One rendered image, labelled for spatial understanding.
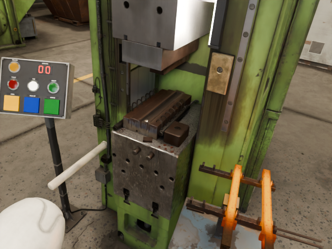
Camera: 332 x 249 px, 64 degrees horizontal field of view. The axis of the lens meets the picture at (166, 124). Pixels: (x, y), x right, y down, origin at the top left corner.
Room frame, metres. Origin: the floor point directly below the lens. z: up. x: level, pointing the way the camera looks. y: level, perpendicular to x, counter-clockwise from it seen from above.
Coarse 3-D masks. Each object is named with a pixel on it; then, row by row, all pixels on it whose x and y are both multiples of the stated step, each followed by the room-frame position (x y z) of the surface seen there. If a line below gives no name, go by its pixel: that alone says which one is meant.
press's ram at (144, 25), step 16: (112, 0) 1.17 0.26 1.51; (128, 0) 1.13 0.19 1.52; (144, 0) 1.10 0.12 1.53; (160, 0) 1.07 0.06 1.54; (176, 0) 1.04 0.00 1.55; (192, 0) 1.16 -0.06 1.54; (208, 0) 1.19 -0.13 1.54; (112, 16) 1.17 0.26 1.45; (128, 16) 1.13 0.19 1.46; (144, 16) 1.10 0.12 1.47; (160, 16) 1.07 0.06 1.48; (176, 16) 1.04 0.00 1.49; (192, 16) 1.18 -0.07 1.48; (208, 16) 1.37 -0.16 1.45; (128, 32) 1.13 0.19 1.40; (144, 32) 1.10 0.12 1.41; (160, 32) 1.07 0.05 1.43; (176, 32) 1.05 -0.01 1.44; (192, 32) 1.20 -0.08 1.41; (208, 32) 1.41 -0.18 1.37; (176, 48) 1.06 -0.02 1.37
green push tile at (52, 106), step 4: (44, 100) 1.15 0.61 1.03; (48, 100) 1.15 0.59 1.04; (52, 100) 1.15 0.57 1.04; (56, 100) 1.15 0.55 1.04; (44, 104) 1.14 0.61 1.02; (48, 104) 1.14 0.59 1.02; (52, 104) 1.14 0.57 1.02; (56, 104) 1.14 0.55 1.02; (44, 108) 1.13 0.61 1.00; (48, 108) 1.13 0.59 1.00; (52, 108) 1.13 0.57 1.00; (56, 108) 1.13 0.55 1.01; (44, 112) 1.12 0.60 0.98; (48, 112) 1.12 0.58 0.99; (52, 112) 1.12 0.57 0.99; (56, 112) 1.12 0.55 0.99
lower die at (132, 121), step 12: (156, 96) 1.41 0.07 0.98; (168, 96) 1.38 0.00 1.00; (180, 96) 1.41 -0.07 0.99; (144, 108) 1.24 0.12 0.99; (168, 108) 1.26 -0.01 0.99; (180, 108) 1.30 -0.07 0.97; (132, 120) 1.12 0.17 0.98; (168, 120) 1.17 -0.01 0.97; (144, 132) 1.09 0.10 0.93; (156, 132) 1.06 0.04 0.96
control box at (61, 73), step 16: (32, 64) 1.24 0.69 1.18; (48, 64) 1.24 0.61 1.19; (64, 64) 1.25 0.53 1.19; (0, 80) 1.19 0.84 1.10; (16, 80) 1.20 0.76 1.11; (32, 80) 1.20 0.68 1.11; (48, 80) 1.20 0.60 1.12; (64, 80) 1.21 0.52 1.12; (0, 96) 1.15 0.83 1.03; (32, 96) 1.16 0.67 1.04; (48, 96) 1.16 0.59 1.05; (64, 96) 1.17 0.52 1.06; (0, 112) 1.12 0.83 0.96; (16, 112) 1.12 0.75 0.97; (64, 112) 1.13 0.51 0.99
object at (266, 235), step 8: (264, 176) 0.82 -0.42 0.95; (264, 184) 0.78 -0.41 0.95; (264, 192) 0.74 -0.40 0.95; (264, 200) 0.69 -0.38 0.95; (264, 208) 0.65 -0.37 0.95; (264, 216) 0.62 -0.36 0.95; (264, 224) 0.59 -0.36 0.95; (264, 232) 0.55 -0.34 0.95; (272, 232) 0.56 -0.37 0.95; (264, 240) 0.54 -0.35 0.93; (272, 240) 0.52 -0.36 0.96; (264, 248) 0.51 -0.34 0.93; (272, 248) 0.49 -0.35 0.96
